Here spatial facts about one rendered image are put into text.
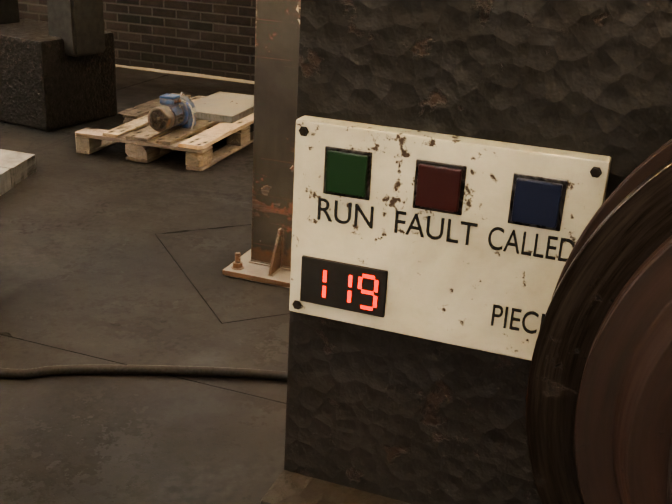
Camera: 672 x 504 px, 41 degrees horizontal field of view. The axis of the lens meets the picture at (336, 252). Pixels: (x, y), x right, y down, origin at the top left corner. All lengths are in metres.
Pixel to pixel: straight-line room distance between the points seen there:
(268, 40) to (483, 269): 2.73
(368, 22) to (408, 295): 0.23
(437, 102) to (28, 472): 1.94
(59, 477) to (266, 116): 1.63
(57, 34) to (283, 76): 2.68
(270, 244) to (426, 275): 2.87
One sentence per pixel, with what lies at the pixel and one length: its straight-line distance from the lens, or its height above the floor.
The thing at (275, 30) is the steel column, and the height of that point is 0.96.
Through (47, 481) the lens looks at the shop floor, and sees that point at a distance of 2.48.
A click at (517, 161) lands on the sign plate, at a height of 1.23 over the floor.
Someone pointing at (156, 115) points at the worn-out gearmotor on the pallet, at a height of 0.26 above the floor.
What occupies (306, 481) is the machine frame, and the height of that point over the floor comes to 0.87.
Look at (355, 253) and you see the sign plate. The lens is 0.79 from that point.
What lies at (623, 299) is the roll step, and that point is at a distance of 0.59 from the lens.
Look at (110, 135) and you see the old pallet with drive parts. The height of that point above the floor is 0.13.
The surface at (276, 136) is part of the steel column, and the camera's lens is 3.49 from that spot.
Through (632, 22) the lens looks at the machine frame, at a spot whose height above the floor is 1.34.
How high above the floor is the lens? 1.41
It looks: 21 degrees down
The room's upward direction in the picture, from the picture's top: 3 degrees clockwise
